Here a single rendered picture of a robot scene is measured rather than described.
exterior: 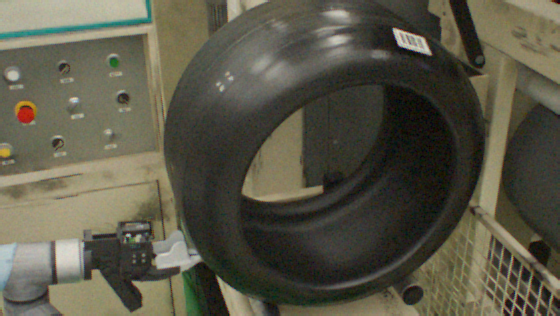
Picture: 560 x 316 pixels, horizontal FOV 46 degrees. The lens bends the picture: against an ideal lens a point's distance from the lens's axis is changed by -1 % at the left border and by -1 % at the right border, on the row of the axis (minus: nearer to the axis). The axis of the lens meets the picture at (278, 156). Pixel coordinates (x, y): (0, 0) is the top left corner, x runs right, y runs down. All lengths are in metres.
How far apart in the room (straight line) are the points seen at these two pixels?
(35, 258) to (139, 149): 0.73
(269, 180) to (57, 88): 0.59
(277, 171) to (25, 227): 0.72
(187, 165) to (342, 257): 0.47
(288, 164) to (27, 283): 0.63
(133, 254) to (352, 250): 0.47
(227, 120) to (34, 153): 0.90
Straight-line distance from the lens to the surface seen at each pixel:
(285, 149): 1.47
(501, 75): 1.58
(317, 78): 0.99
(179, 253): 1.19
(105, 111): 1.77
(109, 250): 1.17
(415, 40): 1.06
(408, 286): 1.31
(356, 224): 1.45
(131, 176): 1.81
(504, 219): 2.17
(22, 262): 1.17
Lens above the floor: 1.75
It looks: 29 degrees down
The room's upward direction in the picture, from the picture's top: 1 degrees counter-clockwise
